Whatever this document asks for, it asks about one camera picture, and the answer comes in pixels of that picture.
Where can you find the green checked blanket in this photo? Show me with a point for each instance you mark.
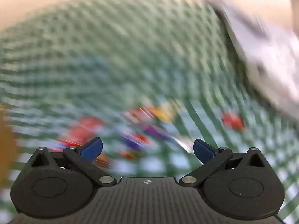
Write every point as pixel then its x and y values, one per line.
pixel 116 63

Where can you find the long purple snack packet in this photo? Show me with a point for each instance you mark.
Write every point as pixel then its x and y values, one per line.
pixel 140 142

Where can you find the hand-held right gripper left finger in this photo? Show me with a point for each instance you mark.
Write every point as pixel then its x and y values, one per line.
pixel 92 150

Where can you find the yellow snack bar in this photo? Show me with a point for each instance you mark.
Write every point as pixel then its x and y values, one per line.
pixel 167 113

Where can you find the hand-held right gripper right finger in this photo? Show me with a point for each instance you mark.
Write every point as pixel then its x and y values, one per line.
pixel 203 150

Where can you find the small red candy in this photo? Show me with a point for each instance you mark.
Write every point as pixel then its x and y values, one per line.
pixel 233 121

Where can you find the long red snack packet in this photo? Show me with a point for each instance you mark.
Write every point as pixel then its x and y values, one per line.
pixel 81 130

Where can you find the cardboard box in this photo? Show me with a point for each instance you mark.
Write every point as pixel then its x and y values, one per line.
pixel 7 144

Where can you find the square red snack packet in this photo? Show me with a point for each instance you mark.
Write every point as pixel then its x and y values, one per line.
pixel 137 115

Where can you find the white printed cloth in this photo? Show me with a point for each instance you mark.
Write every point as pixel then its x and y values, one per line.
pixel 268 58

